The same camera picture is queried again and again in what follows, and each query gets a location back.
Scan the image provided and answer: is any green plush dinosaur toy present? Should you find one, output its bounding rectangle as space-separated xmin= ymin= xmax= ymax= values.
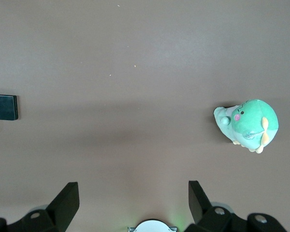
xmin=213 ymin=98 xmax=279 ymax=154

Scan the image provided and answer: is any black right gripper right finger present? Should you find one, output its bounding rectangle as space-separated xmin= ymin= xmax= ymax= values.
xmin=185 ymin=180 xmax=288 ymax=232

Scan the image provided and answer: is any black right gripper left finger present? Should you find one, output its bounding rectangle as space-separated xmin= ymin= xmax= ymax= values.
xmin=0 ymin=182 xmax=80 ymax=232

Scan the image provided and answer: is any brown table cover mat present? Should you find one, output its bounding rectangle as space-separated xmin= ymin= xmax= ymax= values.
xmin=0 ymin=0 xmax=290 ymax=232

